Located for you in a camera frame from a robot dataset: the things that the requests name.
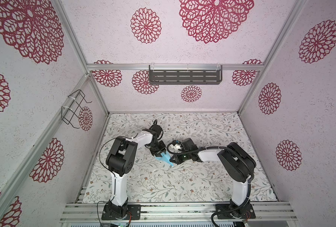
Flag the light blue square paper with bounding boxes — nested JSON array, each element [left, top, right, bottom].
[[155, 151, 174, 166]]

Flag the dark grey slotted wall shelf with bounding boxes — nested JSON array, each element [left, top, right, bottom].
[[148, 65, 223, 85]]

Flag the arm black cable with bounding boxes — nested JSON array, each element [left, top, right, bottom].
[[166, 140, 255, 227], [96, 119, 165, 227]]

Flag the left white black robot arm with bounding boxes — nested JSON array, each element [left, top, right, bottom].
[[104, 127, 165, 219]]

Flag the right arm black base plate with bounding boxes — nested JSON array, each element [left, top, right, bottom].
[[215, 203, 256, 220]]

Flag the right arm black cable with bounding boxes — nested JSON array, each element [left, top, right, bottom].
[[166, 140, 255, 227]]

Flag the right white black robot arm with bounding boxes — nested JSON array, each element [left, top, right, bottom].
[[167, 139, 256, 217]]

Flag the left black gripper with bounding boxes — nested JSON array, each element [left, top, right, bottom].
[[149, 142, 167, 159]]

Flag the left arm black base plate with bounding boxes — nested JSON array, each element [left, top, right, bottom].
[[101, 203, 141, 220]]

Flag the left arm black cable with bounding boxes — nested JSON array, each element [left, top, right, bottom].
[[96, 119, 165, 227]]

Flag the black wire wall rack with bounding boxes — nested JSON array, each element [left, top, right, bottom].
[[60, 89, 93, 131]]

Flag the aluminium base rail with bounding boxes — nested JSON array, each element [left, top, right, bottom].
[[59, 201, 297, 224]]

